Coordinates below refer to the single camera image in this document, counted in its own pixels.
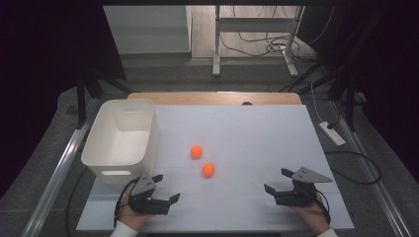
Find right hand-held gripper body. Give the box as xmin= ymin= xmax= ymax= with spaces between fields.
xmin=275 ymin=166 xmax=334 ymax=207

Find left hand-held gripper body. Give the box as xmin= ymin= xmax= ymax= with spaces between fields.
xmin=127 ymin=173 xmax=171 ymax=216

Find orange ping-pong ball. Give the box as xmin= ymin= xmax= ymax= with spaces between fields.
xmin=202 ymin=163 xmax=216 ymax=178
xmin=190 ymin=144 xmax=204 ymax=159

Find white plastic bin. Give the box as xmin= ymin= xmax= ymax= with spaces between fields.
xmin=80 ymin=99 xmax=160 ymax=185

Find person's left hand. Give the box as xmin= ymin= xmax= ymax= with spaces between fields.
xmin=118 ymin=197 xmax=156 ymax=232

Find person's right hand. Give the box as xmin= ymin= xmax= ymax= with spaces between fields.
xmin=290 ymin=194 xmax=331 ymax=235

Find white power strip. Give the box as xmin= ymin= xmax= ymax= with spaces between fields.
xmin=318 ymin=120 xmax=347 ymax=147

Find wooden table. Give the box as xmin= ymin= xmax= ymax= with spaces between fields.
xmin=126 ymin=92 xmax=303 ymax=107

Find black stand legs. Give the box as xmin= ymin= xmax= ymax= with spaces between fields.
xmin=76 ymin=63 xmax=134 ymax=130
xmin=327 ymin=62 xmax=368 ymax=132

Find black curtain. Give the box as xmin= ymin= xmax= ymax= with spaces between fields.
xmin=297 ymin=0 xmax=419 ymax=186
xmin=0 ymin=0 xmax=127 ymax=200

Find white cabinet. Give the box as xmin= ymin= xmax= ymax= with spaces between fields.
xmin=103 ymin=4 xmax=193 ymax=55

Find white metal stand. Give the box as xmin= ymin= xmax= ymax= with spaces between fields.
xmin=211 ymin=4 xmax=304 ymax=79

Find left hand-held gripper black cable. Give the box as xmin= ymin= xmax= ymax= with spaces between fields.
xmin=113 ymin=177 xmax=141 ymax=229

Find hand-held gripper black cable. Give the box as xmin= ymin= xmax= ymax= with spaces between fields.
xmin=315 ymin=190 xmax=332 ymax=225
xmin=113 ymin=177 xmax=141 ymax=229

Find right hand-held gripper black cable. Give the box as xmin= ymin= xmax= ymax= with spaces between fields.
xmin=315 ymin=190 xmax=332 ymax=225

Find black cable with plug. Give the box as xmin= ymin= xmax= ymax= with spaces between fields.
xmin=325 ymin=98 xmax=345 ymax=130

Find thin white cable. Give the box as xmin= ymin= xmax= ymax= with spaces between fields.
xmin=310 ymin=80 xmax=324 ymax=123

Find black looped floor cable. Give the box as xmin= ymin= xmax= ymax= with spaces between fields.
xmin=324 ymin=150 xmax=382 ymax=186

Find aluminium rail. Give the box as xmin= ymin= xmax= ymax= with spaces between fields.
xmin=331 ymin=101 xmax=413 ymax=237
xmin=20 ymin=98 xmax=102 ymax=237

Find tangle of floor cables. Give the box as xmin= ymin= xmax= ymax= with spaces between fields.
xmin=219 ymin=5 xmax=335 ymax=62

